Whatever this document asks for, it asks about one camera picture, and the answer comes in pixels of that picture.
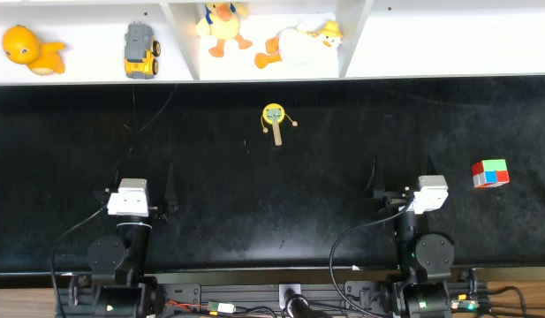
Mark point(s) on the yellow wooden rattle drum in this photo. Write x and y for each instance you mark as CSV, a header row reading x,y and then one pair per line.
x,y
274,114

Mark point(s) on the mounting rail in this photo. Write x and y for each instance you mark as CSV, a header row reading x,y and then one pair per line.
x,y
254,296

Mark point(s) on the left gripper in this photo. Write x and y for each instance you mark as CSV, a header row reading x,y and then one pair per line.
x,y
157,213

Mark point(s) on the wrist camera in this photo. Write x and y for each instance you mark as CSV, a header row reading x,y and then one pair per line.
x,y
130,199
429,194

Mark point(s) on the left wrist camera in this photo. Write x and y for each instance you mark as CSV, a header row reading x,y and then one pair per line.
x,y
130,199

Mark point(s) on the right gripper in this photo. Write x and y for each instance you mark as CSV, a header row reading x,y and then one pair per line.
x,y
389,199

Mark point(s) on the grey and yellow toy truck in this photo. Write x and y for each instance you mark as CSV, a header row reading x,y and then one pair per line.
x,y
139,50

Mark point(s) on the white plush duck yellow hat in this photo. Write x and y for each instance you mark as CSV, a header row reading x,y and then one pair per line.
x,y
300,46

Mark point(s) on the yellow rubber duck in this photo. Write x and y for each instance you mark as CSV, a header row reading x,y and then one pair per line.
x,y
24,46

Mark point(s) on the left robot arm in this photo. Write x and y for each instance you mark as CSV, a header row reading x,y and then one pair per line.
x,y
122,256

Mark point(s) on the white shelf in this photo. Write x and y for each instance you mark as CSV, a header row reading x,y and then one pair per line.
x,y
77,62

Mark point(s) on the many-coloured puzzle cube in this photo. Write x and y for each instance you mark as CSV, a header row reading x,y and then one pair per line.
x,y
490,173

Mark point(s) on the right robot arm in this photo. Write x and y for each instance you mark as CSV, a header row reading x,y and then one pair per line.
x,y
426,260

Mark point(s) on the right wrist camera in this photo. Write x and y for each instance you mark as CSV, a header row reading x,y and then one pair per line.
x,y
429,194

